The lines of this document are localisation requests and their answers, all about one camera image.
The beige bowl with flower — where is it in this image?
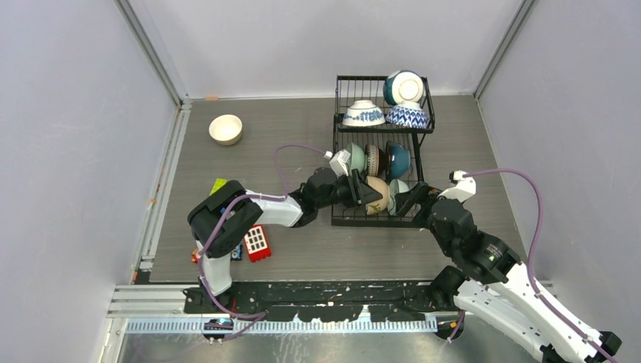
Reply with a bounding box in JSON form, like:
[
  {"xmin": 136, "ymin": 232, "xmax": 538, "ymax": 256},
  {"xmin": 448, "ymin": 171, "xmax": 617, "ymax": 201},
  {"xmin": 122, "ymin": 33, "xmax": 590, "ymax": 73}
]
[{"xmin": 366, "ymin": 176, "xmax": 389, "ymax": 216}]

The toy truck with green block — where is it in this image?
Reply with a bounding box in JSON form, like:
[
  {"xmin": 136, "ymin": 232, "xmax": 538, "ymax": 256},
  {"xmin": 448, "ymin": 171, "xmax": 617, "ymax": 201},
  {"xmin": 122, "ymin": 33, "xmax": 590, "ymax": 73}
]
[{"xmin": 209, "ymin": 178, "xmax": 228, "ymax": 196}]

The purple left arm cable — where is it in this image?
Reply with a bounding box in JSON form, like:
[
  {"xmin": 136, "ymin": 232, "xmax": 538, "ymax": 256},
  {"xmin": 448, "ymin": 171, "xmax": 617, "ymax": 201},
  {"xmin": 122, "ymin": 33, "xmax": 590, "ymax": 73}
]
[{"xmin": 197, "ymin": 144, "xmax": 334, "ymax": 343}]

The light green bowl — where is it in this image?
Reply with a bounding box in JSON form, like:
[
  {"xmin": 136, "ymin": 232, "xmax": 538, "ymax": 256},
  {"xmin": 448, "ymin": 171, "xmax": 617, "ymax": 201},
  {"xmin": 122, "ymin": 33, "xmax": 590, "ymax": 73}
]
[{"xmin": 345, "ymin": 142, "xmax": 367, "ymax": 173}]

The blue owl puzzle piece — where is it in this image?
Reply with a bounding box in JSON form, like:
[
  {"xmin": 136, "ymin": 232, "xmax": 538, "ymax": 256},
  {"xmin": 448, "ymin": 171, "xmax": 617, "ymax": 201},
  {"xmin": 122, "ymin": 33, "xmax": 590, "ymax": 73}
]
[{"xmin": 231, "ymin": 244, "xmax": 243, "ymax": 261}]

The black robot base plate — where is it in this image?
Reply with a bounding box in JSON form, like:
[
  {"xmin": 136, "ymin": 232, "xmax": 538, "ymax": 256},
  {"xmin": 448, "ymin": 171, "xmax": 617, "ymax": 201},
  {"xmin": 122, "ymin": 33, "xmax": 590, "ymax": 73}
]
[{"xmin": 182, "ymin": 280, "xmax": 469, "ymax": 327}]

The red white toy block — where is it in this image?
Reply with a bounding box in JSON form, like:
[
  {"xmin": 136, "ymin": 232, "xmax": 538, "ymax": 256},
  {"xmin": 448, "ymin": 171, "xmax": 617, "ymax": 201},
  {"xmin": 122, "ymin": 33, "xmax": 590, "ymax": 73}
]
[{"xmin": 243, "ymin": 225, "xmax": 272, "ymax": 262}]

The black patterned rim bowl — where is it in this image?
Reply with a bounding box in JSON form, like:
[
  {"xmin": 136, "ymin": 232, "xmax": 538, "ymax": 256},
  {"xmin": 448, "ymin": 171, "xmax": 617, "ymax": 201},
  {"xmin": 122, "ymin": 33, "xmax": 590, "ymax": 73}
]
[{"xmin": 365, "ymin": 144, "xmax": 388, "ymax": 177}]

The blue white zigzag bowl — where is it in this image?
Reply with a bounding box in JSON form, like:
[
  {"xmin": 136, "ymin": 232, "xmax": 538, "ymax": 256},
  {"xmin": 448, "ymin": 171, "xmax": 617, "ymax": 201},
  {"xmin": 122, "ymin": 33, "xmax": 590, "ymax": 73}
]
[{"xmin": 386, "ymin": 101, "xmax": 429, "ymax": 129}]

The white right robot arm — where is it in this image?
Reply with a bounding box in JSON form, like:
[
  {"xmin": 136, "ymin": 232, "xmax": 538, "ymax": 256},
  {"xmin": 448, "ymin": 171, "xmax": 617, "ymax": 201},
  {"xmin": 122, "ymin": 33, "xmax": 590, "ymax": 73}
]
[{"xmin": 389, "ymin": 172, "xmax": 621, "ymax": 362}]

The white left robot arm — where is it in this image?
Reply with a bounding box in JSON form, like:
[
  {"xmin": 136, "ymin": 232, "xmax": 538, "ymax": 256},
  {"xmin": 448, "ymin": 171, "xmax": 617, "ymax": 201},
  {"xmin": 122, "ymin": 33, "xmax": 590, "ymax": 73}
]
[{"xmin": 187, "ymin": 167, "xmax": 387, "ymax": 313}]

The pale green striped bowl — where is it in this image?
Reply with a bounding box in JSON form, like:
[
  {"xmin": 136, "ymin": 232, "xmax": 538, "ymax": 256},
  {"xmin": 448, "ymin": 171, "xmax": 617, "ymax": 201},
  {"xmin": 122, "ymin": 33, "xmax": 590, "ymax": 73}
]
[{"xmin": 387, "ymin": 178, "xmax": 410, "ymax": 216}]

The white blue floral bowl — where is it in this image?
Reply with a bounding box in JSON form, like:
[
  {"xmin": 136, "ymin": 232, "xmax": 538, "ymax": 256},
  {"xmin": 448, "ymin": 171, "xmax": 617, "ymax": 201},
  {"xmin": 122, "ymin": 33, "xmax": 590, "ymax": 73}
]
[{"xmin": 342, "ymin": 100, "xmax": 386, "ymax": 127}]

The teal bowl white base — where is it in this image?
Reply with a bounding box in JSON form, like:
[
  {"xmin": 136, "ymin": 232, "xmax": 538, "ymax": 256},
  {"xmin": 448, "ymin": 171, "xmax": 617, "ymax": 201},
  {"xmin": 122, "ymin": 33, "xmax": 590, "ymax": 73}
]
[{"xmin": 383, "ymin": 70, "xmax": 425, "ymax": 106}]

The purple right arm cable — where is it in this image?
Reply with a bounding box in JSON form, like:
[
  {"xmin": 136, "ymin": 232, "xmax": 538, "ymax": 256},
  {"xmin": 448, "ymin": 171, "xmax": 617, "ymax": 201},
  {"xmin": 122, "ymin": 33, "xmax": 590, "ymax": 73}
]
[{"xmin": 447, "ymin": 168, "xmax": 622, "ymax": 363}]

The dark blue glazed bowl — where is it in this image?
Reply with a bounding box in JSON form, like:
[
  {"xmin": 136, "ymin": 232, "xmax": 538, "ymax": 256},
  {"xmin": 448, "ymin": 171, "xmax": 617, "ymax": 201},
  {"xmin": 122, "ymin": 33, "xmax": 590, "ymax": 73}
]
[{"xmin": 386, "ymin": 141, "xmax": 411, "ymax": 180}]

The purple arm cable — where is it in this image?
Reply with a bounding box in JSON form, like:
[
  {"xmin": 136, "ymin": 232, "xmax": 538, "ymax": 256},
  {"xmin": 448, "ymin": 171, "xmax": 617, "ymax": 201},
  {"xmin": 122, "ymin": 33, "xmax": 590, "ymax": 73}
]
[
  {"xmin": 447, "ymin": 168, "xmax": 622, "ymax": 363},
  {"xmin": 197, "ymin": 144, "xmax": 334, "ymax": 343}
]

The black wire dish rack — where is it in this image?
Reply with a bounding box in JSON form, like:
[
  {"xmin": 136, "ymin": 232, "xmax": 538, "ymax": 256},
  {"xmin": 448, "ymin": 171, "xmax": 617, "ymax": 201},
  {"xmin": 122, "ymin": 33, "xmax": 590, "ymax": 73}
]
[{"xmin": 331, "ymin": 70, "xmax": 435, "ymax": 228}]

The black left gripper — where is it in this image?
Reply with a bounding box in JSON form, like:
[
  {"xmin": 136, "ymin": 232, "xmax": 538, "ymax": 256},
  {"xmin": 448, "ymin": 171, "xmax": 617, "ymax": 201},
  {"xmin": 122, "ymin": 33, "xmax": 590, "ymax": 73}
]
[{"xmin": 316, "ymin": 169, "xmax": 382, "ymax": 210}]

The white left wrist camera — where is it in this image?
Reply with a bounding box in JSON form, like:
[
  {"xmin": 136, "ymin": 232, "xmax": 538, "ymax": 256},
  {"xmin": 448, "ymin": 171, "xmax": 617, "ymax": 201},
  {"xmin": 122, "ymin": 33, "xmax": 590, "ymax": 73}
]
[{"xmin": 329, "ymin": 149, "xmax": 351, "ymax": 177}]

